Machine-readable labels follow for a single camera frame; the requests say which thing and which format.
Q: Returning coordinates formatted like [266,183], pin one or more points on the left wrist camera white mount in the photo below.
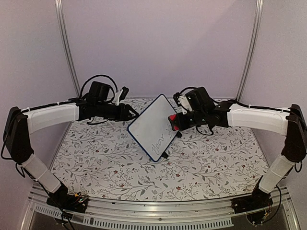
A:
[120,95]

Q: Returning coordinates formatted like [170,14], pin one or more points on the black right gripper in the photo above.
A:
[181,124]

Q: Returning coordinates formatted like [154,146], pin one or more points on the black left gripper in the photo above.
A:
[122,117]

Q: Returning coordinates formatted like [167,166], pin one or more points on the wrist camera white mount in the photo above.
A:
[120,95]
[182,102]

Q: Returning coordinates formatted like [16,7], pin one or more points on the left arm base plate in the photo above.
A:
[64,201]

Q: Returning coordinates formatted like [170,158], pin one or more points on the red whiteboard eraser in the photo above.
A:
[173,122]

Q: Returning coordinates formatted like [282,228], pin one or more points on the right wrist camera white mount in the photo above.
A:
[182,102]

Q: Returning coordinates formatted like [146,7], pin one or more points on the blue-framed whiteboard with writing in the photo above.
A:
[152,130]

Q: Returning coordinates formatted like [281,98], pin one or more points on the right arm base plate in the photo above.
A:
[258,199]

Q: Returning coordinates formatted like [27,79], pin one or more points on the right aluminium frame post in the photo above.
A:
[251,48]

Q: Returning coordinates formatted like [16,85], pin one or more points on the floral patterned table mat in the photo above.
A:
[102,160]

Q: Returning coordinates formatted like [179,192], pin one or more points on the aluminium frame post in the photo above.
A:
[251,48]
[66,45]

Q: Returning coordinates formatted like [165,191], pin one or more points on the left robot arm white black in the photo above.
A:
[24,125]

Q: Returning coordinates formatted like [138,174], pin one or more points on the left aluminium frame post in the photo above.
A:
[66,45]

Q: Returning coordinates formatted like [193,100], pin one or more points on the aluminium front rail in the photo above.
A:
[211,214]

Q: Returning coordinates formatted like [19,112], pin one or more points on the black whiteboard stand foot right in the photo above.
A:
[178,134]

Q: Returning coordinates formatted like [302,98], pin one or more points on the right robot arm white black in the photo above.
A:
[280,132]

